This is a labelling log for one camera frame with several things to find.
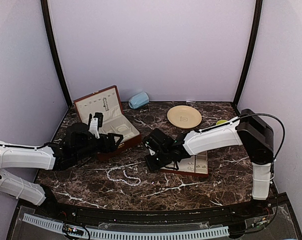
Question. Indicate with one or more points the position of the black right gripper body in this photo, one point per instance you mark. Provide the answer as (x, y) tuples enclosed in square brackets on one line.
[(162, 160)]

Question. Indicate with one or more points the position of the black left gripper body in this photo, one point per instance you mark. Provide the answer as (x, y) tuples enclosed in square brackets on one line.
[(85, 151)]

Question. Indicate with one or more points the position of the red earring tray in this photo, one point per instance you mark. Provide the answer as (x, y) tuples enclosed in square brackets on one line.
[(195, 166)]

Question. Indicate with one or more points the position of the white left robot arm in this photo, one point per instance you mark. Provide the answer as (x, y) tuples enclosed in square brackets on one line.
[(22, 156)]

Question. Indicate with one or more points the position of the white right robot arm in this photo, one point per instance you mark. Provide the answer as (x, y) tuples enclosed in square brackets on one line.
[(248, 130)]

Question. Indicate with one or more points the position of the red wooden jewelry box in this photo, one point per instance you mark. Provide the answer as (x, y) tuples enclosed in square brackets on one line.
[(107, 101)]

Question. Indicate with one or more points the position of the silver bangle right compartment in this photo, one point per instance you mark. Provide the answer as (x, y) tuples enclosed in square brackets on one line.
[(128, 136)]

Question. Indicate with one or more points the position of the silver bangle compartment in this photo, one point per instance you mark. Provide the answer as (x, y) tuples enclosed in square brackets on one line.
[(128, 136), (122, 128)]

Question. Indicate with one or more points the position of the silver bangle back compartment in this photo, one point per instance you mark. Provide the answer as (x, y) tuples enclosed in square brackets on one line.
[(122, 128)]

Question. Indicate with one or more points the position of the cream ceramic plate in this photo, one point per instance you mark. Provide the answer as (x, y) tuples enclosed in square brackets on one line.
[(184, 117)]

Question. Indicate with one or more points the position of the light blue cup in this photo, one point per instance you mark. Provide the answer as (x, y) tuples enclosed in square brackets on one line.
[(138, 100)]

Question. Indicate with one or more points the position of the green small bowl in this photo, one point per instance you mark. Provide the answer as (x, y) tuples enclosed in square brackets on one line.
[(221, 122)]

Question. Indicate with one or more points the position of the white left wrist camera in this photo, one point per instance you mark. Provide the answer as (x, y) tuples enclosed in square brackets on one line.
[(95, 122)]

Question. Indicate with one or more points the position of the white slotted cable duct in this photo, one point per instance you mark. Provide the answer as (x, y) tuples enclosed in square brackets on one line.
[(126, 232)]

